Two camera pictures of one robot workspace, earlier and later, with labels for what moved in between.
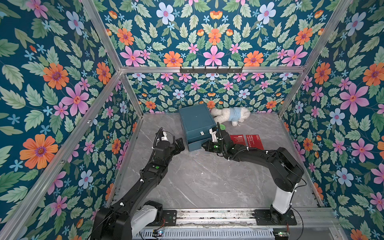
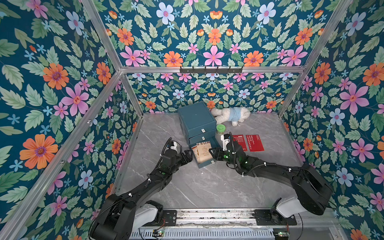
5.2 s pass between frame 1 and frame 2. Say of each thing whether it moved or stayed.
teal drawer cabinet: moved
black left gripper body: moved
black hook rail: stayed
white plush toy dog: stayed
